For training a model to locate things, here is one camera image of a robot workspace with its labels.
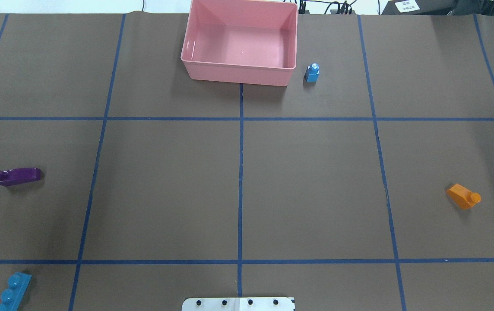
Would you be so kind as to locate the small blue block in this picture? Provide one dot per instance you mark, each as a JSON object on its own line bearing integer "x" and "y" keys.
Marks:
{"x": 312, "y": 73}

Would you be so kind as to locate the orange sloped block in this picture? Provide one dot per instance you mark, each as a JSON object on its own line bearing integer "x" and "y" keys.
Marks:
{"x": 463, "y": 197}

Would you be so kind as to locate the purple sloped block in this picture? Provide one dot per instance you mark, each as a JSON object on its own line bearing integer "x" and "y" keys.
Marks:
{"x": 19, "y": 176}

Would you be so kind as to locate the long blue block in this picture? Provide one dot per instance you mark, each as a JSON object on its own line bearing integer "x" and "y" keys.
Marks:
{"x": 17, "y": 285}

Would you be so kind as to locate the pink plastic box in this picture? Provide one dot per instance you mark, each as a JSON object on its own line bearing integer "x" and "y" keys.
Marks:
{"x": 241, "y": 41}

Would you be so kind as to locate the black box with label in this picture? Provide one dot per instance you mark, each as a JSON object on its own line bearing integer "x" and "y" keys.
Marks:
{"x": 418, "y": 7}

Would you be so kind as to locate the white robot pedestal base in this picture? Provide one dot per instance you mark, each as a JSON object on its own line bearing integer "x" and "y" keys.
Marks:
{"x": 239, "y": 304}

